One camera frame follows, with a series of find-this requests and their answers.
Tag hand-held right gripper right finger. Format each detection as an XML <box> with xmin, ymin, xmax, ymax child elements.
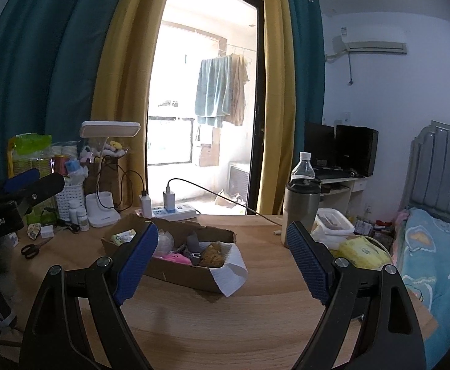
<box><xmin>286</xmin><ymin>220</ymin><xmax>428</xmax><ymax>370</ymax></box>

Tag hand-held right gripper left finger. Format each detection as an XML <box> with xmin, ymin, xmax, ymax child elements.
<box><xmin>19</xmin><ymin>220</ymin><xmax>160</xmax><ymax>370</ymax></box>

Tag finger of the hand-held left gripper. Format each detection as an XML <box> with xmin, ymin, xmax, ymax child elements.
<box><xmin>15</xmin><ymin>172</ymin><xmax>66</xmax><ymax>216</ymax></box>
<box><xmin>2</xmin><ymin>167</ymin><xmax>41</xmax><ymax>194</ymax></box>

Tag white tissue pack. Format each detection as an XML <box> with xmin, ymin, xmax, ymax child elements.
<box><xmin>111</xmin><ymin>229</ymin><xmax>138</xmax><ymax>245</ymax></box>

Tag pink plush toy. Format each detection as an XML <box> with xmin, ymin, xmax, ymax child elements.
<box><xmin>153</xmin><ymin>252</ymin><xmax>193</xmax><ymax>266</ymax></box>

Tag clear bubble wrap bag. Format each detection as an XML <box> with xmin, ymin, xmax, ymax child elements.
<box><xmin>155</xmin><ymin>229</ymin><xmax>175</xmax><ymax>257</ymax></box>

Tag cardboard box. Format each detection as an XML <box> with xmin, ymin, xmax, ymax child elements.
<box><xmin>101</xmin><ymin>214</ymin><xmax>236</xmax><ymax>294</ymax></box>

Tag grey dotted socks bundle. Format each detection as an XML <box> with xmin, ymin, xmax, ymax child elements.
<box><xmin>182</xmin><ymin>232</ymin><xmax>204</xmax><ymax>266</ymax></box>

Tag brown teddy bear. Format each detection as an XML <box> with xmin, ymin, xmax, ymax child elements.
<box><xmin>200</xmin><ymin>242</ymin><xmax>225</xmax><ymax>267</ymax></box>

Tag white plastic basket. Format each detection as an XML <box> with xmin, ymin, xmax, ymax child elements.
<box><xmin>55</xmin><ymin>183</ymin><xmax>85</xmax><ymax>222</ymax></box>

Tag green plastic packet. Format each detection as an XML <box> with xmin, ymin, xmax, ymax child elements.
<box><xmin>8</xmin><ymin>134</ymin><xmax>53</xmax><ymax>186</ymax></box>

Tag white plastic food container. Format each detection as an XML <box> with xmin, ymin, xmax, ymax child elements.
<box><xmin>311</xmin><ymin>208</ymin><xmax>355</xmax><ymax>249</ymax></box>

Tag steel tumbler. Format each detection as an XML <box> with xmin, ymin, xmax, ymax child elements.
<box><xmin>282</xmin><ymin>178</ymin><xmax>322</xmax><ymax>248</ymax></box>

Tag yellow wet wipes pack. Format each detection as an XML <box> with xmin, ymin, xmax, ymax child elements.
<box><xmin>334</xmin><ymin>236</ymin><xmax>393</xmax><ymax>270</ymax></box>

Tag brown paper bag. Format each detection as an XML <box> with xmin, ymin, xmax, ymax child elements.
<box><xmin>84</xmin><ymin>158</ymin><xmax>123</xmax><ymax>205</ymax></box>

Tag white power strip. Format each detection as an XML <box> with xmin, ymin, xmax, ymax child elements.
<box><xmin>136</xmin><ymin>205</ymin><xmax>198</xmax><ymax>222</ymax></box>

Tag white computer desk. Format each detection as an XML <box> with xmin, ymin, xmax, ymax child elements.
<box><xmin>315</xmin><ymin>175</ymin><xmax>374</xmax><ymax>220</ymax></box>

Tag yellow plush toy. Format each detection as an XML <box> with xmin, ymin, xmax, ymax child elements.
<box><xmin>102</xmin><ymin>141</ymin><xmax>128</xmax><ymax>158</ymax></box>

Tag white paper towel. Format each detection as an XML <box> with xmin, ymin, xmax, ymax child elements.
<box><xmin>210</xmin><ymin>244</ymin><xmax>249</xmax><ymax>297</ymax></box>

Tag white desk lamp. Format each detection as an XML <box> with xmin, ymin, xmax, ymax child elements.
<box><xmin>79</xmin><ymin>121</ymin><xmax>141</xmax><ymax>229</ymax></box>

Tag clear water bottle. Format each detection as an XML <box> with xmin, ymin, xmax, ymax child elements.
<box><xmin>291</xmin><ymin>152</ymin><xmax>316</xmax><ymax>181</ymax></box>

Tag teal curtain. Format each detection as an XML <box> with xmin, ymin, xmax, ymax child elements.
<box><xmin>284</xmin><ymin>0</ymin><xmax>326</xmax><ymax>201</ymax></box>
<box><xmin>0</xmin><ymin>0</ymin><xmax>133</xmax><ymax>193</ymax></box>

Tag black monitor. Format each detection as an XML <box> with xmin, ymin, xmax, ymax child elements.
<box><xmin>304</xmin><ymin>122</ymin><xmax>336</xmax><ymax>170</ymax></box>
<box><xmin>334</xmin><ymin>124</ymin><xmax>379</xmax><ymax>178</ymax></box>

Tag blue printed blanket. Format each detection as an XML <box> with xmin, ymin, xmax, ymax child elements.
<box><xmin>392</xmin><ymin>208</ymin><xmax>450</xmax><ymax>368</ymax></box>

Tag yellow curtain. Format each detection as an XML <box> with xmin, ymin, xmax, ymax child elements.
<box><xmin>90</xmin><ymin>0</ymin><xmax>175</xmax><ymax>205</ymax></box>
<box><xmin>257</xmin><ymin>0</ymin><xmax>298</xmax><ymax>216</ymax></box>

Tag grey padded headboard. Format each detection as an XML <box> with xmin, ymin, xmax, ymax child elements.
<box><xmin>400</xmin><ymin>121</ymin><xmax>450</xmax><ymax>224</ymax></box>

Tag beige hanging garment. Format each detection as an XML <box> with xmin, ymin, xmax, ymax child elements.
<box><xmin>229</xmin><ymin>54</ymin><xmax>250</xmax><ymax>127</ymax></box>

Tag light blue hanging towel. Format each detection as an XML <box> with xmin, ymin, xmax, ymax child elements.
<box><xmin>194</xmin><ymin>56</ymin><xmax>235</xmax><ymax>128</ymax></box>

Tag white air conditioner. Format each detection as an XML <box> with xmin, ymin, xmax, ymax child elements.
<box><xmin>333</xmin><ymin>26</ymin><xmax>407</xmax><ymax>56</ymax></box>

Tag black handled scissors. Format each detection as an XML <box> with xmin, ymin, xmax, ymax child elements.
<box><xmin>20</xmin><ymin>237</ymin><xmax>54</xmax><ymax>260</ymax></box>

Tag black charger cable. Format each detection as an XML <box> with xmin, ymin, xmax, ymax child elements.
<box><xmin>96</xmin><ymin>170</ymin><xmax>148</xmax><ymax>209</ymax></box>
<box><xmin>168</xmin><ymin>178</ymin><xmax>285</xmax><ymax>226</ymax></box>

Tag black door frame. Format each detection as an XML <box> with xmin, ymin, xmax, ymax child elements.
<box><xmin>173</xmin><ymin>0</ymin><xmax>266</xmax><ymax>214</ymax></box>

